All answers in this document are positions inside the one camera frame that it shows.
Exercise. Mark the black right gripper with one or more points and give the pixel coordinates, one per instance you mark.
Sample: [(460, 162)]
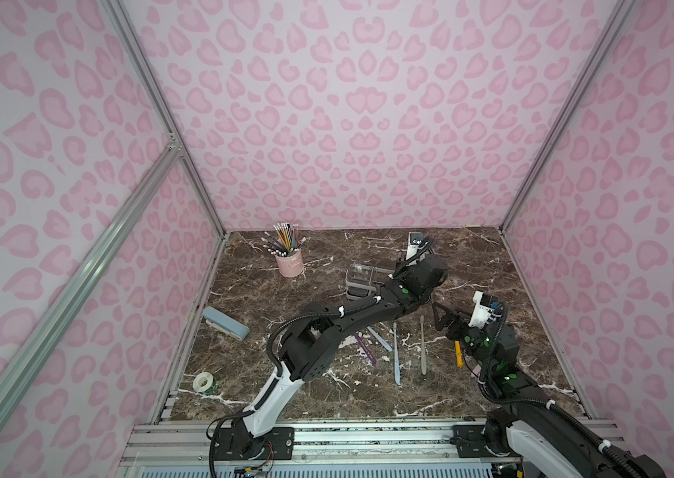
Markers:
[(462, 323)]

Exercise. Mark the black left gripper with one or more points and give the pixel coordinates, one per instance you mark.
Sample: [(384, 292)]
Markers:
[(411, 263)]

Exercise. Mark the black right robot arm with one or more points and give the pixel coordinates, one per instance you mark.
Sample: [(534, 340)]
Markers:
[(526, 421)]

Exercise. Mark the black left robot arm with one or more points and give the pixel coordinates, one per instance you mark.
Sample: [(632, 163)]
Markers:
[(304, 347)]

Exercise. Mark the yellow toothbrush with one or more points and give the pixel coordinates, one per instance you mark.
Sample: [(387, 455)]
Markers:
[(458, 354)]

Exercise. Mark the cream toothbrush holder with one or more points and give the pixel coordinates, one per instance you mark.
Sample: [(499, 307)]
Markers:
[(363, 280)]

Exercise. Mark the pink metal pencil bucket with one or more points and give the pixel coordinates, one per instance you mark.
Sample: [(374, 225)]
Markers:
[(292, 265)]

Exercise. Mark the bundle of coloured pencils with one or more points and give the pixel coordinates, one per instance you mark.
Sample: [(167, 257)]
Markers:
[(284, 241)]

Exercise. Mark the white tape roll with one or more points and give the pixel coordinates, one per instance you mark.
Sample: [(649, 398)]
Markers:
[(204, 383)]

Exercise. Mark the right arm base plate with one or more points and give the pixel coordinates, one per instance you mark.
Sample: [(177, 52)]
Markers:
[(477, 441)]

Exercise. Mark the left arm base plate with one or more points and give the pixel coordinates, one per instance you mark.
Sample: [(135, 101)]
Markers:
[(231, 444)]

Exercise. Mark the aluminium front rail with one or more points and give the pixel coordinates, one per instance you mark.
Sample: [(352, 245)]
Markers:
[(403, 447)]

